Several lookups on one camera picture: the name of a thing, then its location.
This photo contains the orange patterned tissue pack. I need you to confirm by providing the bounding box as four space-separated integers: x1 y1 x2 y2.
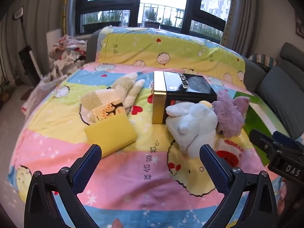
91 100 127 124

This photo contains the white plush toy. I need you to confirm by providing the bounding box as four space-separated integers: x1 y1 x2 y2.
165 100 218 159

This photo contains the black framed window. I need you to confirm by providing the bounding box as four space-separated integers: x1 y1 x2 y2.
76 0 233 45

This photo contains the grey curtain with trim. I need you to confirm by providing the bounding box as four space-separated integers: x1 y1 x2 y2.
220 0 262 57

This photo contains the pile of clothes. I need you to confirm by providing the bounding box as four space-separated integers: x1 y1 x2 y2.
48 35 88 76

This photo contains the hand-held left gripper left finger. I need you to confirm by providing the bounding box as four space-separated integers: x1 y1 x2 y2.
24 144 102 228

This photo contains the white board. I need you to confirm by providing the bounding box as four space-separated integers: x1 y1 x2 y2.
46 28 63 50

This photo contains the grey upholstered backrest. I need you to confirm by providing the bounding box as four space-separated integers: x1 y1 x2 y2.
86 30 105 63

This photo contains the dark floor mat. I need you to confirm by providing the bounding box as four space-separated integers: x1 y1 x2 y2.
20 89 35 101

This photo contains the cream and olive fluffy sock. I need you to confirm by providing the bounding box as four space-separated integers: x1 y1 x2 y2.
119 79 146 108
80 72 139 114

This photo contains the cartoon printed blanket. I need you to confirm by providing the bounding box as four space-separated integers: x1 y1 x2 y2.
7 26 292 228

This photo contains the framed wall picture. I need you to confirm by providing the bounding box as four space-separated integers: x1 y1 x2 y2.
295 8 304 38

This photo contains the grey sofa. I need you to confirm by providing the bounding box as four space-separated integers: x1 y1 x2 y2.
245 42 304 139

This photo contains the white plastic bag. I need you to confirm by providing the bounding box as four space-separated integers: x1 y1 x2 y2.
21 74 69 114

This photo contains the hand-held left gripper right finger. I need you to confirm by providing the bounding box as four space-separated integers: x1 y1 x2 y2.
199 144 278 228

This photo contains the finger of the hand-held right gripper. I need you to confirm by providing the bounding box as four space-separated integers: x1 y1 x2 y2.
273 131 304 148
249 129 304 178

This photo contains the black and gold box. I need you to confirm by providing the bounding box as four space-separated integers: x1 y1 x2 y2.
151 71 218 124

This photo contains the potted floor plant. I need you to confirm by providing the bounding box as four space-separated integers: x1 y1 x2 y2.
0 76 12 102

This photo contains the striped pillow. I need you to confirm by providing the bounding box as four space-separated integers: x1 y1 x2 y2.
248 53 278 67

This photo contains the yellow sponge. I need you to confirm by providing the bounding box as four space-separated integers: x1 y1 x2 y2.
84 112 139 158

